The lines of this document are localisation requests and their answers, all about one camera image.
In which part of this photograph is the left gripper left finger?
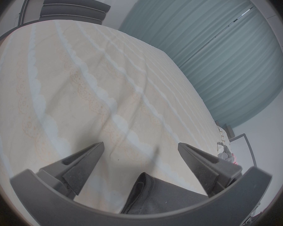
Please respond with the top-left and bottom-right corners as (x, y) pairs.
(39, 141), (105, 196)

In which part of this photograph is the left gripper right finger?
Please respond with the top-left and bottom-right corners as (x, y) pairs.
(178, 143), (243, 196)

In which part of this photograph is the black T-shirt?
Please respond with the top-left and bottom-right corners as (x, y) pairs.
(120, 172), (208, 215)

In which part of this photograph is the grey garment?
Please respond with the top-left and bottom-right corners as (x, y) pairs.
(217, 148), (234, 162)

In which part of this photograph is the white printed pillow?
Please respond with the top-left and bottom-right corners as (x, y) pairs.
(216, 125), (230, 143)

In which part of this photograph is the grey bedside table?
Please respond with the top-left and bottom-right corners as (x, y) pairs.
(216, 120), (235, 139)

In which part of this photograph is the bed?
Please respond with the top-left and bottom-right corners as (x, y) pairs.
(0, 19), (257, 215)

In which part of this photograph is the blue-green curtain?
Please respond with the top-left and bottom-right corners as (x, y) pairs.
(118, 0), (283, 128)

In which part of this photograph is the black chest of drawers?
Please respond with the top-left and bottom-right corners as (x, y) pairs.
(19, 0), (111, 28)

